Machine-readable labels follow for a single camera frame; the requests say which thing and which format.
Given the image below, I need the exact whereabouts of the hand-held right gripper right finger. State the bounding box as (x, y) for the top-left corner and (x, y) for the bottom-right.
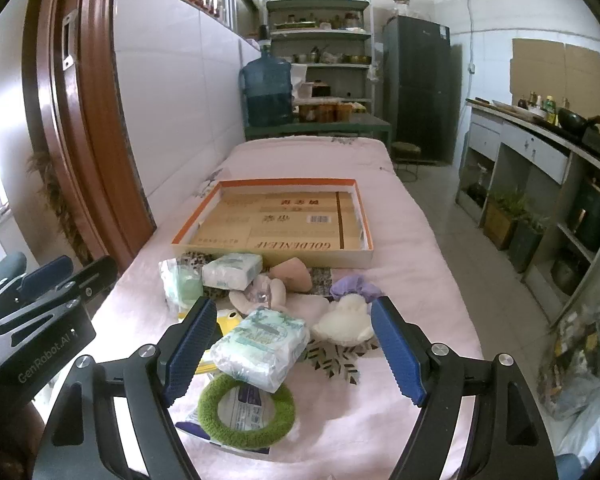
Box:
(370, 296), (561, 480)

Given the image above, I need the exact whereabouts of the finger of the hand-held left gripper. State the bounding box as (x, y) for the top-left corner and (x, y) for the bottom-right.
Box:
(0, 256), (118, 333)
(0, 255), (73, 313)

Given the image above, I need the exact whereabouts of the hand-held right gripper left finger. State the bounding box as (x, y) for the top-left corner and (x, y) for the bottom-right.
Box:
(30, 296), (218, 480)

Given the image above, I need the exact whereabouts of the yellow cartoon print packet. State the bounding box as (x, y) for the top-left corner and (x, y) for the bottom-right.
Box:
(177, 309), (243, 377)

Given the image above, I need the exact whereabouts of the white plush toy purple dress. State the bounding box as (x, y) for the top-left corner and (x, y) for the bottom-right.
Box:
(228, 274), (384, 347)

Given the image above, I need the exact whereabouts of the green fuzzy ring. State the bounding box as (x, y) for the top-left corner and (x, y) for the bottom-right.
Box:
(197, 372), (297, 447)

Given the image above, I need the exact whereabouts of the green towel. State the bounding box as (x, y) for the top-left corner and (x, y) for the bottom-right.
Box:
(159, 258), (204, 313)

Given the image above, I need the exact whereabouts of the large tissue pack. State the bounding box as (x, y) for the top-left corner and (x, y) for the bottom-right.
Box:
(210, 308), (310, 393)

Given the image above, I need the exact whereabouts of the blue white wipes packet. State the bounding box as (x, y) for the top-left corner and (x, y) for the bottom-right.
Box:
(175, 380), (291, 456)

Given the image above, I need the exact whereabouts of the small tissue pack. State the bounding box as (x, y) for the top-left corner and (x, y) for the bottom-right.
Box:
(201, 253), (264, 292)

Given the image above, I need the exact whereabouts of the leopard print scrunchie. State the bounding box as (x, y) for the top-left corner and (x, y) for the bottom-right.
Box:
(177, 251), (231, 301)

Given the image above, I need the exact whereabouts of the pink foam pad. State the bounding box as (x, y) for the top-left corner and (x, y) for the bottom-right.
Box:
(270, 256), (312, 295)

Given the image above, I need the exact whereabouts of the shallow cardboard box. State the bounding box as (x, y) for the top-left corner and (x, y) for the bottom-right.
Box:
(172, 177), (375, 268)

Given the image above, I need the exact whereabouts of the person's left forearm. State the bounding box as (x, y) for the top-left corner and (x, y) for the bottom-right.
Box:
(0, 400), (48, 480)

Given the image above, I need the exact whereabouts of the wooden planter box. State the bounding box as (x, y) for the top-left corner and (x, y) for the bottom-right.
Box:
(482, 195), (523, 251)

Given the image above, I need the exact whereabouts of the dark green planter box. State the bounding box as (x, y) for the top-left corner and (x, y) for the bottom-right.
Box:
(507, 215), (548, 273)

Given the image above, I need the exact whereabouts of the clear plastic bag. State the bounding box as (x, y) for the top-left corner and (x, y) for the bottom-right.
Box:
(537, 300), (600, 421)

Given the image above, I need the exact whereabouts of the round stool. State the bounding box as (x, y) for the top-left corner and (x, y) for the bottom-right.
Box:
(391, 141), (423, 183)

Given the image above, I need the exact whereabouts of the green low table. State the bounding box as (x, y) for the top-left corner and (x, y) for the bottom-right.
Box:
(244, 112), (393, 148)

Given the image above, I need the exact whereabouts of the dark green pot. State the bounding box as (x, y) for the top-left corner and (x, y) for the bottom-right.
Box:
(566, 175), (600, 253)

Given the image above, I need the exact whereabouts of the blue water jug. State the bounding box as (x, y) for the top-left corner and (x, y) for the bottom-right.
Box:
(239, 25), (295, 128)

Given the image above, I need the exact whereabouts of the white kitchen counter cabinet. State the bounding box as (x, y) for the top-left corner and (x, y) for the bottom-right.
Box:
(455, 97), (600, 331)

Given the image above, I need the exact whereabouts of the row of brown jars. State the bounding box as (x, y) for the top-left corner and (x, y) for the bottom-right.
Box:
(297, 100), (368, 123)

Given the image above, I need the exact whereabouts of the dark refrigerator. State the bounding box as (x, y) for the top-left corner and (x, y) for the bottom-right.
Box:
(381, 15), (453, 163)

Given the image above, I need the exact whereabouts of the group of condiment bottles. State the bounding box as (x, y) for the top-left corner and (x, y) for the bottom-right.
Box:
(517, 91), (558, 123)

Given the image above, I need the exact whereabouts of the dark wok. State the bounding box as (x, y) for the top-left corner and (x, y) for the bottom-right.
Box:
(557, 106), (600, 133)

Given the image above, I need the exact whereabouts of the green shelf unit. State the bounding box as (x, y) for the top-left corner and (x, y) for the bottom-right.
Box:
(265, 0), (376, 121)

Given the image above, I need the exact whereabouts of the brown wooden door frame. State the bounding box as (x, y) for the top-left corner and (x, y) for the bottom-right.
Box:
(22, 0), (156, 271)

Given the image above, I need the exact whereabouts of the cardboard sheet on wall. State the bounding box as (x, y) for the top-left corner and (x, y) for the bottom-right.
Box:
(510, 37), (600, 111)

